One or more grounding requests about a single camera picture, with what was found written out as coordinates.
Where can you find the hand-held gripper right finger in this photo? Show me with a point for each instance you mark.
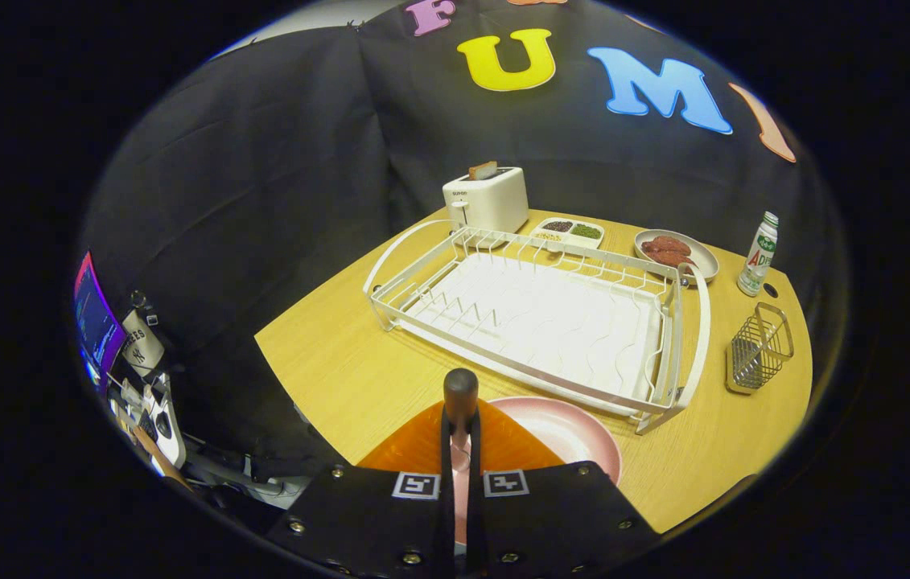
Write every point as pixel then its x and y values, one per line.
pixel 476 515

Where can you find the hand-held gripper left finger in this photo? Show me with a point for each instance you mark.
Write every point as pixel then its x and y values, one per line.
pixel 446 515

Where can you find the pink plate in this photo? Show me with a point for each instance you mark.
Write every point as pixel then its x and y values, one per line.
pixel 567 430

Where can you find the beige plate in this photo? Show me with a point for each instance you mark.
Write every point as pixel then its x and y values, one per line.
pixel 704 261

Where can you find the white divided tray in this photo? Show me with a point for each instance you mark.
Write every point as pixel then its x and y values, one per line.
pixel 569 236

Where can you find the white and black device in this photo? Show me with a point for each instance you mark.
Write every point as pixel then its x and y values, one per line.
pixel 167 422

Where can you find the pile of dark beans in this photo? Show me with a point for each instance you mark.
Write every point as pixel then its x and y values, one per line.
pixel 557 226

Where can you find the pile of green beans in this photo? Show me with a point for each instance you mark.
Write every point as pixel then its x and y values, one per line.
pixel 586 231

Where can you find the white toaster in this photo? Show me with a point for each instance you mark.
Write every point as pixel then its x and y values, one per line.
pixel 491 205

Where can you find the red meat slice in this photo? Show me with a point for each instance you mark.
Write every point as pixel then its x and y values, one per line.
pixel 665 244
pixel 673 259

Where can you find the brown toast slice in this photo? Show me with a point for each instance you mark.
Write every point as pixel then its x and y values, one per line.
pixel 483 170

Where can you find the white printed bag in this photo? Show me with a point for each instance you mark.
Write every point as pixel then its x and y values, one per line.
pixel 141 346

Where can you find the white drink bottle green cap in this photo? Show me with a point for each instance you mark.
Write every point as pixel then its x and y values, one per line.
pixel 759 253

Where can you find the computer monitor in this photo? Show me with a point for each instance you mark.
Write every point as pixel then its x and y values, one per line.
pixel 96 322

